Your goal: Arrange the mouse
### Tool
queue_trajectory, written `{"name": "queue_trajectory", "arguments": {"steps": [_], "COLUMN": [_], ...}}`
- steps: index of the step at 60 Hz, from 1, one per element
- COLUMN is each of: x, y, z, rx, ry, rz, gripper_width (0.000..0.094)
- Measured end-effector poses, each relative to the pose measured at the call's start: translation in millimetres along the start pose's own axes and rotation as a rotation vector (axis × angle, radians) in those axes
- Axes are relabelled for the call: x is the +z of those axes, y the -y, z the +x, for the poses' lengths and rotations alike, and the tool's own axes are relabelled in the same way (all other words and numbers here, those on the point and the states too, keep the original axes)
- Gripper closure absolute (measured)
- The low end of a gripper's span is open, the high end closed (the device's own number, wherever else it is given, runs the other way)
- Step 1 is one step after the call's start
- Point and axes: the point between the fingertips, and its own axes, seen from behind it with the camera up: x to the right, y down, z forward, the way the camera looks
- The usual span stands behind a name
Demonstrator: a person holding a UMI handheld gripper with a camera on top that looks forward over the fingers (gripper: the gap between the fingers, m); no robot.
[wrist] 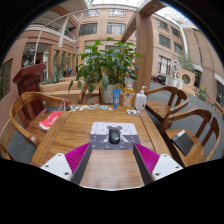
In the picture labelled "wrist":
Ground empty wooden armchair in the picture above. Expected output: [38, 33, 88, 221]
[143, 85, 190, 129]

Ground wooden armchair holding red bag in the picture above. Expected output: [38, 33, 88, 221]
[9, 91, 69, 148]

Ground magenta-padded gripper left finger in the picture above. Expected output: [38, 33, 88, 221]
[40, 142, 93, 185]

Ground wooden chair behind plant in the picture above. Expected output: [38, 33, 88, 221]
[78, 82, 101, 105]

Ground white pump bottle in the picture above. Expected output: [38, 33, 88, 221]
[133, 85, 148, 112]

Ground black notebook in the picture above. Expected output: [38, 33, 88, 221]
[171, 129, 195, 157]

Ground dark parked car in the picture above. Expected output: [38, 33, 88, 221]
[156, 74, 167, 85]

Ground green potted plant white pot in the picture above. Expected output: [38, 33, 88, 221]
[68, 37, 144, 104]

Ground red paper bag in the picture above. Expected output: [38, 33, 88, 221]
[38, 110, 64, 131]

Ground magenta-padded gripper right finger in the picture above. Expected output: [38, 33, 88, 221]
[133, 142, 184, 185]

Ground white sculpture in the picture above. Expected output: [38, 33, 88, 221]
[170, 59, 183, 79]

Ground yellow flowering plant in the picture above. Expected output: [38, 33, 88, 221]
[198, 85, 208, 102]

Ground black computer mouse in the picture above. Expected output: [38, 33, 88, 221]
[108, 127, 121, 145]

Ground blue squeeze tube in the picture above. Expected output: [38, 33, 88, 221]
[112, 88, 122, 110]

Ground dark red wooden lectern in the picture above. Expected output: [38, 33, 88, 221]
[12, 63, 46, 118]

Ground wooden armchair holding notebook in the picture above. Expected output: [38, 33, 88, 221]
[159, 107, 221, 168]

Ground yellow dish soap bottle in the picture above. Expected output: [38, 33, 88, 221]
[122, 81, 135, 110]

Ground grey white printed mouse pad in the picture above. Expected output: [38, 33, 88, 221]
[88, 121, 142, 151]

